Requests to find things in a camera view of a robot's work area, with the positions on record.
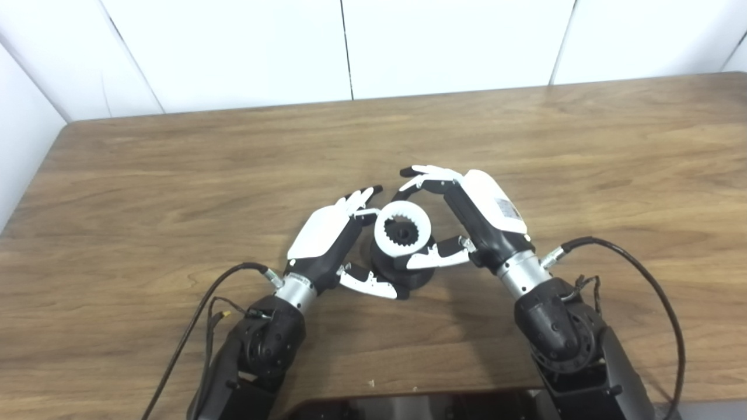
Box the thin left arm wire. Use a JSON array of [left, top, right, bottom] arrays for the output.
[[198, 296, 272, 403]]

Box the thin arm wire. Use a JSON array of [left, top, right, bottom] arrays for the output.
[[563, 274, 603, 319], [198, 296, 272, 403]]

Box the thick black left wrist cable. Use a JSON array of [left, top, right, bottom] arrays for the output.
[[140, 262, 285, 420]]

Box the white toothed ring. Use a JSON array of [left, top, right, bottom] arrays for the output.
[[373, 200, 433, 258]]

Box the round black stepped part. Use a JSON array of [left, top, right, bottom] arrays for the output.
[[369, 215, 435, 292]]

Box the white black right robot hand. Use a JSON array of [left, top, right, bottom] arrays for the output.
[[394, 165, 535, 275]]

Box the thick black wrist cable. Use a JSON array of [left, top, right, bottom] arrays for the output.
[[540, 236, 685, 420], [140, 262, 285, 420]]

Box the thin right arm wire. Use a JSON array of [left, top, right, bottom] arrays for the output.
[[563, 274, 603, 319]]

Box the thick black right wrist cable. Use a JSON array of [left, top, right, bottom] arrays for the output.
[[540, 236, 685, 420]]

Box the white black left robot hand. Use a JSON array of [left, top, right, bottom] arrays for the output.
[[283, 185, 410, 300]]

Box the dark glossy robot torso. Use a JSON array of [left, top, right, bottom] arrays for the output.
[[283, 390, 561, 420]]

